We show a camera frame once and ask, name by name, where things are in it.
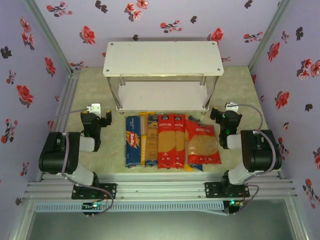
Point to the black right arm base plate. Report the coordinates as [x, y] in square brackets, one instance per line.
[212, 191]

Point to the aluminium corner post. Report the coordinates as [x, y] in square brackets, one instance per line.
[47, 32]
[270, 35]

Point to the right circuit board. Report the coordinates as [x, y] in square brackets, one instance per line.
[235, 203]

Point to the blue pasta box with figure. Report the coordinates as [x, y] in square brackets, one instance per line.
[197, 167]

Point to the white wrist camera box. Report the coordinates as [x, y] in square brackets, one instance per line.
[95, 108]
[232, 106]

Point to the red spaghetti bag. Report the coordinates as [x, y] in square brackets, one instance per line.
[167, 142]
[180, 142]

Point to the blue and tan pasta box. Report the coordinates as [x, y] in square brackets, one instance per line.
[152, 140]

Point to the blue Barilla spaghetti box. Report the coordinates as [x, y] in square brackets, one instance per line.
[133, 142]

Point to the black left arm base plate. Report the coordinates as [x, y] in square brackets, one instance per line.
[105, 191]

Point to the white two-tier shelf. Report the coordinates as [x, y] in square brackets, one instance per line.
[162, 57]

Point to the aluminium side frame rail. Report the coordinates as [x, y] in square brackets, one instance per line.
[71, 90]

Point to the wide red macaroni bag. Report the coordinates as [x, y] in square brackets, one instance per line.
[203, 142]

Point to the left circuit board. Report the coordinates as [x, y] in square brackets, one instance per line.
[93, 206]

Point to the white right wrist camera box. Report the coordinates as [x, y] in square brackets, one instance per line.
[232, 106]

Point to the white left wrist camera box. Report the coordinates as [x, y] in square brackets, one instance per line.
[95, 108]

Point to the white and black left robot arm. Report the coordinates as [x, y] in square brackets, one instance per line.
[57, 155]

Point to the aluminium base frame rails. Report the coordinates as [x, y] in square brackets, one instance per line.
[160, 186]

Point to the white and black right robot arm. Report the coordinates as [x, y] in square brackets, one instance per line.
[260, 152]

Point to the circuit board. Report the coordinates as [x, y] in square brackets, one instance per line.
[235, 203]
[93, 206]

